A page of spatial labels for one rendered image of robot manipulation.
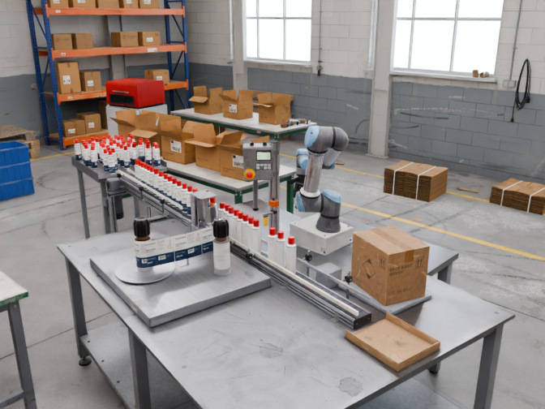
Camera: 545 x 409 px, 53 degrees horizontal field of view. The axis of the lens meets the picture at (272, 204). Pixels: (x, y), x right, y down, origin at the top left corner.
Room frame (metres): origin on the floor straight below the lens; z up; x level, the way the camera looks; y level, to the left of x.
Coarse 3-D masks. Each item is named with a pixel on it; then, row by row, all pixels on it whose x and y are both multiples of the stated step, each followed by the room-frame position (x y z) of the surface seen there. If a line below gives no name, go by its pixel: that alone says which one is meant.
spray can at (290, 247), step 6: (288, 240) 2.56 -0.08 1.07; (288, 246) 2.54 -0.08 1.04; (294, 246) 2.54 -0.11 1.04; (288, 252) 2.54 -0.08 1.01; (294, 252) 2.54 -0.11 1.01; (288, 258) 2.54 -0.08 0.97; (294, 258) 2.54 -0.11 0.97; (288, 264) 2.54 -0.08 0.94; (294, 264) 2.54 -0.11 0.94; (294, 270) 2.55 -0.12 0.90
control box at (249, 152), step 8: (248, 144) 2.95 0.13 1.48; (256, 144) 2.95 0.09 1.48; (248, 152) 2.89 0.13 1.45; (272, 152) 2.89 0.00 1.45; (248, 160) 2.89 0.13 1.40; (272, 160) 2.89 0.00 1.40; (248, 168) 2.89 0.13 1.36; (272, 168) 2.89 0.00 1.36; (256, 176) 2.89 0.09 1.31; (264, 176) 2.89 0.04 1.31; (272, 176) 2.89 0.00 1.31
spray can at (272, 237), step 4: (272, 228) 2.68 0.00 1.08; (272, 232) 2.67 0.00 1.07; (268, 236) 2.67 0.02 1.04; (272, 236) 2.66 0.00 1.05; (276, 236) 2.67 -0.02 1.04; (268, 240) 2.67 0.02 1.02; (272, 240) 2.66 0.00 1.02; (268, 244) 2.67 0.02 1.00; (272, 244) 2.66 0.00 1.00; (268, 248) 2.67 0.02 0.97; (272, 248) 2.66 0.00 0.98; (268, 252) 2.67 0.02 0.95; (272, 252) 2.66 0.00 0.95; (268, 256) 2.67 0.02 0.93; (272, 256) 2.66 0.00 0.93; (272, 260) 2.66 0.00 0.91; (268, 264) 2.67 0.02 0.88
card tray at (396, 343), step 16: (384, 320) 2.18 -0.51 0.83; (400, 320) 2.12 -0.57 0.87; (352, 336) 2.00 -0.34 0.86; (368, 336) 2.04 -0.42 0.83; (384, 336) 2.04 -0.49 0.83; (400, 336) 2.04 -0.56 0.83; (416, 336) 2.04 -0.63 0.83; (368, 352) 1.93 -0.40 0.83; (384, 352) 1.92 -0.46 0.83; (400, 352) 1.92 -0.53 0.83; (416, 352) 1.92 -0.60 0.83; (432, 352) 1.93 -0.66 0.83; (400, 368) 1.81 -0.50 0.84
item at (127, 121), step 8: (120, 112) 6.03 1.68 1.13; (128, 112) 6.10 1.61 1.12; (144, 112) 6.15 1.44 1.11; (152, 112) 6.07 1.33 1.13; (120, 120) 5.76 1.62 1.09; (128, 120) 6.07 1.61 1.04; (136, 120) 5.74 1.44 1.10; (144, 120) 5.82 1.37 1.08; (152, 120) 5.90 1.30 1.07; (120, 128) 5.93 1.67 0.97; (128, 128) 5.82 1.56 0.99; (136, 128) 5.74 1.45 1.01; (136, 136) 5.74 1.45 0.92
